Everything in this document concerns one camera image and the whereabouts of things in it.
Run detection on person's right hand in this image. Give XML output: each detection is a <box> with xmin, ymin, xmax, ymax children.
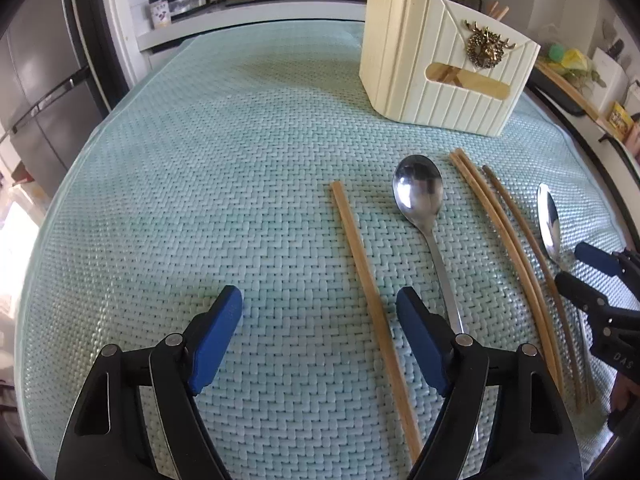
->
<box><xmin>611</xmin><ymin>374</ymin><xmax>640</xmax><ymax>413</ymax></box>

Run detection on white knife block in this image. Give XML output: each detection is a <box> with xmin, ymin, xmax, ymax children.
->
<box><xmin>590</xmin><ymin>40</ymin><xmax>631</xmax><ymax>106</ymax></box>

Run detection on light blue woven mat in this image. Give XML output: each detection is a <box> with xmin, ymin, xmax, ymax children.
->
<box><xmin>15</xmin><ymin>20</ymin><xmax>626</xmax><ymax>480</ymax></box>

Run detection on steel spoon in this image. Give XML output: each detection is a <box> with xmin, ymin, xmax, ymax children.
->
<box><xmin>536</xmin><ymin>183</ymin><xmax>598</xmax><ymax>406</ymax></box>
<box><xmin>393</xmin><ymin>155</ymin><xmax>471</xmax><ymax>337</ymax></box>

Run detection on yellow green plastic bags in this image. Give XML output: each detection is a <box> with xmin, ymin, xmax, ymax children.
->
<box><xmin>537</xmin><ymin>42</ymin><xmax>598</xmax><ymax>88</ymax></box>

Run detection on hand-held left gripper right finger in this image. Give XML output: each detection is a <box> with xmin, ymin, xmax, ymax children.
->
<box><xmin>396</xmin><ymin>287</ymin><xmax>585</xmax><ymax>480</ymax></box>

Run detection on cream ribbed utensil holder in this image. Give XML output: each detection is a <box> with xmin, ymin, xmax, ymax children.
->
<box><xmin>359</xmin><ymin>0</ymin><xmax>542</xmax><ymax>138</ymax></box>

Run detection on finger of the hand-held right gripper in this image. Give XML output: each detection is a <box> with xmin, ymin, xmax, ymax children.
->
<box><xmin>575</xmin><ymin>242</ymin><xmax>640</xmax><ymax>277</ymax></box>
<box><xmin>555</xmin><ymin>272</ymin><xmax>613</xmax><ymax>321</ymax></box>

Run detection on wooden cutting board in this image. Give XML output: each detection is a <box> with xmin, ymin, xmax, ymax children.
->
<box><xmin>535</xmin><ymin>62</ymin><xmax>616</xmax><ymax>133</ymax></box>

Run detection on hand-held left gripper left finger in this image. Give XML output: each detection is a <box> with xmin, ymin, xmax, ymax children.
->
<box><xmin>54</xmin><ymin>285</ymin><xmax>244</xmax><ymax>480</ymax></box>

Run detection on grey refrigerator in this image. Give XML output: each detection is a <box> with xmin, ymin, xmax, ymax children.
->
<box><xmin>0</xmin><ymin>0</ymin><xmax>113</xmax><ymax>188</ymax></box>

